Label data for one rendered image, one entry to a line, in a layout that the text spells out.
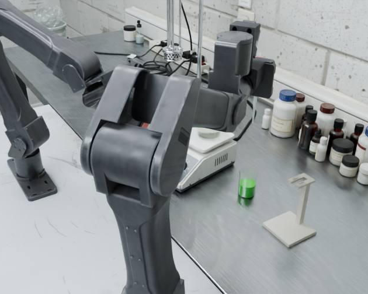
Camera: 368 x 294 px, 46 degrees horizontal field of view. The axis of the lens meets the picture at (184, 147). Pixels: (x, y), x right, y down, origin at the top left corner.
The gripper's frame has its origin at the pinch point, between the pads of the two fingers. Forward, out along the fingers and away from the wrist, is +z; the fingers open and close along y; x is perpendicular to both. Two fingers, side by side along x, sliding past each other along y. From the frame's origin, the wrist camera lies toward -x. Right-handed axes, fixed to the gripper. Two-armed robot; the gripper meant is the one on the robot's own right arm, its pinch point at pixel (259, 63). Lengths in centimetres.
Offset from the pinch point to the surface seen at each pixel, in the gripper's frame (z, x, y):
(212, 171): 3.4, 30.4, 9.6
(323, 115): 33.2, 23.1, -11.6
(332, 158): 23.0, 30.3, -16.8
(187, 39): 81, 22, 51
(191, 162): -0.9, 26.5, 13.6
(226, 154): 7.9, 27.4, 7.8
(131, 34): 94, 28, 86
